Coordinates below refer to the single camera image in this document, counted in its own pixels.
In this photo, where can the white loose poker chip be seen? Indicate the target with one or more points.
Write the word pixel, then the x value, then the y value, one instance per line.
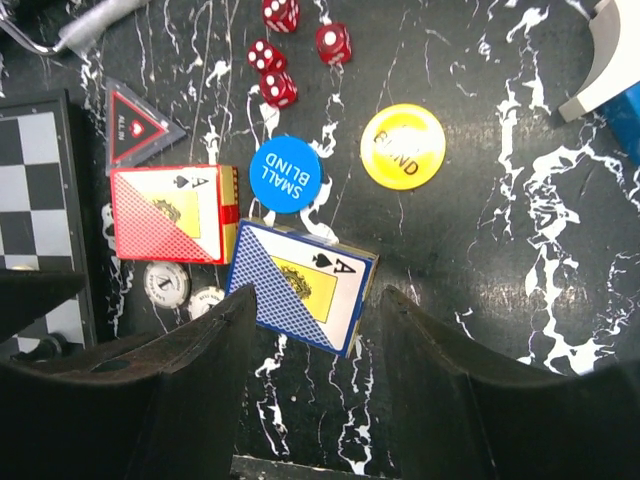
pixel 204 300
pixel 166 284

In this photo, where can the black poker set case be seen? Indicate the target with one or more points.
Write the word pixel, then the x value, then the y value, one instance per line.
pixel 79 35

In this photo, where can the triangular all-in marker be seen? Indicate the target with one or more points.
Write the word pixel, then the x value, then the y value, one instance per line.
pixel 135 131

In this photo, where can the black white chess board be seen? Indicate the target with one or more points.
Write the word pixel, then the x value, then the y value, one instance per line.
pixel 43 225

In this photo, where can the black chess piece right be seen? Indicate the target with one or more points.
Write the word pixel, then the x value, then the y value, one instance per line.
pixel 51 347

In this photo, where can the white and blue block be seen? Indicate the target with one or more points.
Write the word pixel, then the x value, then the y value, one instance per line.
pixel 612 84

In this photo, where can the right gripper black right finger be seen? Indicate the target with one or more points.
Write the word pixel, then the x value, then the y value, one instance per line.
pixel 463 411

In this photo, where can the blue playing card deck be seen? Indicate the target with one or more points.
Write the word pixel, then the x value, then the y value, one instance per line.
pixel 306 287

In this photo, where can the red die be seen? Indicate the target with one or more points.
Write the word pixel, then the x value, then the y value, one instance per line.
pixel 278 89
pixel 282 16
pixel 265 58
pixel 333 43

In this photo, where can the blue small blind button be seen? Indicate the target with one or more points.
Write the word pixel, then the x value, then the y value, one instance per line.
pixel 285 174

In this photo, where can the yellow big blind button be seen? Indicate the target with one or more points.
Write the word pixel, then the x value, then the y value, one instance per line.
pixel 403 146

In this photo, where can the red playing card deck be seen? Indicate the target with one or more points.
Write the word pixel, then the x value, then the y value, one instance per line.
pixel 184 214

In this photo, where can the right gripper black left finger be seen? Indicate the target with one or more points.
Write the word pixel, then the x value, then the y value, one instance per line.
pixel 143 407

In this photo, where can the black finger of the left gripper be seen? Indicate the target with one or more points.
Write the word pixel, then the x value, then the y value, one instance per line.
pixel 27 295

